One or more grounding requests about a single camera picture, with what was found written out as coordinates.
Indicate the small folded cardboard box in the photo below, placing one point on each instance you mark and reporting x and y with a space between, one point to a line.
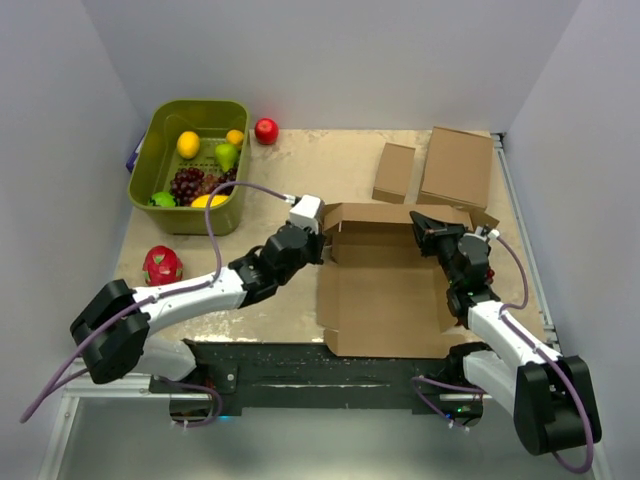
393 175

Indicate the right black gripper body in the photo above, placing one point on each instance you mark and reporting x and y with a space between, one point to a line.
441 246

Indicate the green lime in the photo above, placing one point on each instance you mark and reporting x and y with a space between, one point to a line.
162 199

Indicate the small orange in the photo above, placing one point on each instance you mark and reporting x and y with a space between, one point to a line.
235 137

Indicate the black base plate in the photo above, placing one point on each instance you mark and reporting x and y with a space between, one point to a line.
310 376

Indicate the green pear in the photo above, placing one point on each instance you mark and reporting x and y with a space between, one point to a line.
226 156

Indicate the red dragon fruit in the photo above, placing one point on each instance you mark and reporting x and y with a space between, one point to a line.
162 266

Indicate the large folded cardboard box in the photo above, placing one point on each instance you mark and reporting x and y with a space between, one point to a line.
457 169

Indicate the dark grapes in basket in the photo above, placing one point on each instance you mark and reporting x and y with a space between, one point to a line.
188 184

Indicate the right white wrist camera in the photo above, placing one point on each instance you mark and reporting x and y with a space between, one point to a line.
487 233

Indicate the yellow lemon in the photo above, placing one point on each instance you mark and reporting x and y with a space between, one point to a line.
188 145

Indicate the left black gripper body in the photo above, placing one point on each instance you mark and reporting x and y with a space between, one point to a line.
311 253

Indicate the purple white booklet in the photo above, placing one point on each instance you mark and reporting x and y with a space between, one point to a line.
134 155

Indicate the green plastic basket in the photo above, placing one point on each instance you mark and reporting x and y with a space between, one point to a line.
158 160

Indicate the right aluminium rail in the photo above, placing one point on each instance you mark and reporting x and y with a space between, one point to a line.
533 278

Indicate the cardboard paper box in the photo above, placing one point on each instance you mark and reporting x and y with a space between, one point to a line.
377 296

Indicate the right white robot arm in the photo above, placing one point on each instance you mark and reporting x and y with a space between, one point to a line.
549 396

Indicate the red apple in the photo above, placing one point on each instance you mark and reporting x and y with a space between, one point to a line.
266 131

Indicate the yellow mango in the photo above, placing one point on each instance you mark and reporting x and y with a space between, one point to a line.
204 200

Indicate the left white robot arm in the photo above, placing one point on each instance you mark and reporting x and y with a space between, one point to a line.
115 333

